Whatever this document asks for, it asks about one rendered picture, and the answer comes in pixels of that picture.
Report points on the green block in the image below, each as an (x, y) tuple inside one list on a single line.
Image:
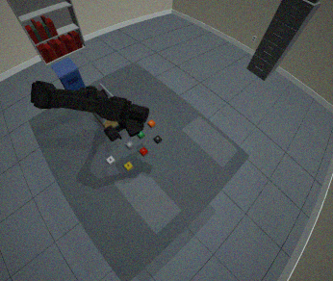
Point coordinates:
[(140, 134)]

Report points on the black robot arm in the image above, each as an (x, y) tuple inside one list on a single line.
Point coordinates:
[(89, 99)]

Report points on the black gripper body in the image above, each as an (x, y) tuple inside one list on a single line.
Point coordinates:
[(112, 133)]

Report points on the red block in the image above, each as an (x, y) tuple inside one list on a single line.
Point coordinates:
[(143, 151)]

